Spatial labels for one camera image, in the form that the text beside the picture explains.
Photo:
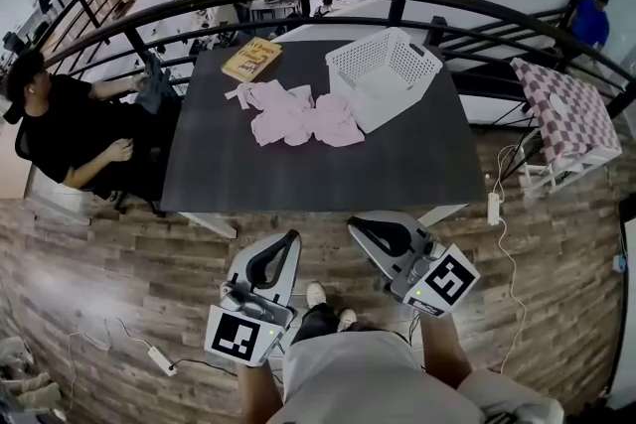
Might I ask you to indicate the person's dark trousers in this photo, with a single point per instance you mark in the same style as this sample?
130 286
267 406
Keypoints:
315 323

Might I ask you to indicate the pink clothes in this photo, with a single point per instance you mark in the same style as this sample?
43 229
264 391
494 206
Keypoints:
298 124

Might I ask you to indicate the checkered tablecloth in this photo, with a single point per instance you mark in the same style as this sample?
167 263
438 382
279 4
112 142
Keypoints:
581 124

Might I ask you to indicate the white plastic laundry basket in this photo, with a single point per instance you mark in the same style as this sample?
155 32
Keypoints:
382 89

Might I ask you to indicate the grey cloth on railing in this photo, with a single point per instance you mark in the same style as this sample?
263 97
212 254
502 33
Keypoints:
151 89

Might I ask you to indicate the white power strip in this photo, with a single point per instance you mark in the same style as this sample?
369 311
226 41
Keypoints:
161 361
493 208

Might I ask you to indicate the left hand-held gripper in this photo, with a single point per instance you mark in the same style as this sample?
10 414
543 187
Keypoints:
248 313

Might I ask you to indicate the person's white shirt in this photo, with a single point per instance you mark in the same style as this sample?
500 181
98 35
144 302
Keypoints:
367 382

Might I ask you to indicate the person's left forearm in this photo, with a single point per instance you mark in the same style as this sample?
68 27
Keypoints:
258 392

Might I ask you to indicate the white table leg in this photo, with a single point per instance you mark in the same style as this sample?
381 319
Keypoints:
213 223
442 215

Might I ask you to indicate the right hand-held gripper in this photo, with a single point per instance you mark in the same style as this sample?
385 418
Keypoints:
437 283

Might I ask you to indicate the white table frame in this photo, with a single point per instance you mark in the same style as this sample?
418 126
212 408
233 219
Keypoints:
556 174

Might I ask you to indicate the yellow book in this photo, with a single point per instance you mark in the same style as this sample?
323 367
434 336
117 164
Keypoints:
251 59

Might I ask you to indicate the person's white shoe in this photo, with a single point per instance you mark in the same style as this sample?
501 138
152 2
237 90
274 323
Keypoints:
316 294
347 319

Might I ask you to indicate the person's right forearm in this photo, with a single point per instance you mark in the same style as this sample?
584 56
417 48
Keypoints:
444 347

